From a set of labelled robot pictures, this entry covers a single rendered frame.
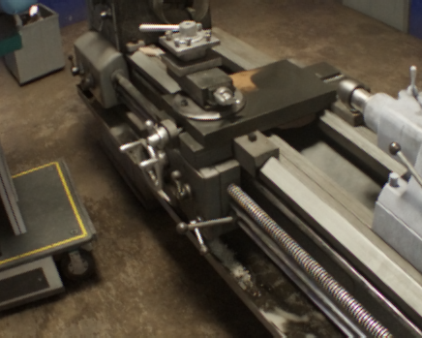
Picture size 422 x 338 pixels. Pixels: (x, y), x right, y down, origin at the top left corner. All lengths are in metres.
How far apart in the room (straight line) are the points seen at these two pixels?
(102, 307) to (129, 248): 0.42
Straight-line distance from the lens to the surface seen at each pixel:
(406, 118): 1.37
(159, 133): 1.79
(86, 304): 2.47
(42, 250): 2.32
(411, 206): 1.36
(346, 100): 1.56
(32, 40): 4.51
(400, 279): 1.36
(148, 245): 2.68
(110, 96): 2.71
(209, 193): 1.77
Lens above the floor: 1.83
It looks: 35 degrees down
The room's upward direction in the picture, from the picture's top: 4 degrees counter-clockwise
